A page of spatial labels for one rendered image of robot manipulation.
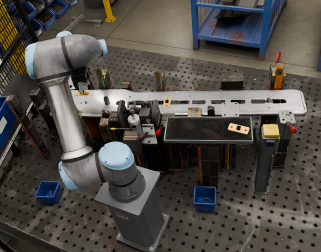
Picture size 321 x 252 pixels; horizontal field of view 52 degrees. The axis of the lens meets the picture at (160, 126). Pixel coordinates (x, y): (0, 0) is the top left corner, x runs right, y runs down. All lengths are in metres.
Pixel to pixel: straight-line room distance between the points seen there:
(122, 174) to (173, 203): 0.61
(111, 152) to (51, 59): 0.37
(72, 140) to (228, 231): 0.89
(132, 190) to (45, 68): 0.55
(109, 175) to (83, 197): 0.72
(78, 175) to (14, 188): 0.95
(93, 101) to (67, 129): 0.75
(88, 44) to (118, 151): 0.39
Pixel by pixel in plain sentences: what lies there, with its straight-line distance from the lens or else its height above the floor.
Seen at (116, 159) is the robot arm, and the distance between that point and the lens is 1.16.
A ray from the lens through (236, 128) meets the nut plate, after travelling 1.42.
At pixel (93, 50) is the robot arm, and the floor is 1.60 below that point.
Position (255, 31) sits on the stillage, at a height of 0.17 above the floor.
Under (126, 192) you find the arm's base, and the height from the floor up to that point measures 1.15.
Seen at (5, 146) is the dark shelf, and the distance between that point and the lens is 1.86.
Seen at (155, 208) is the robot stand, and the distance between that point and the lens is 1.48.
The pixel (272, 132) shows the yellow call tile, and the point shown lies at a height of 1.16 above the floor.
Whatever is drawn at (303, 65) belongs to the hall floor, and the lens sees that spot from 3.70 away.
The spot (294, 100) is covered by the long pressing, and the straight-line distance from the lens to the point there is 1.81.
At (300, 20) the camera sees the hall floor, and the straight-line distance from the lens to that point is 4.40.
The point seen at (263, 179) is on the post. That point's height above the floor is 0.82.
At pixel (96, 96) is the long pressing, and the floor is 1.00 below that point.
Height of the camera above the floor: 2.23
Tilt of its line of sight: 47 degrees down
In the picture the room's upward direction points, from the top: 11 degrees counter-clockwise
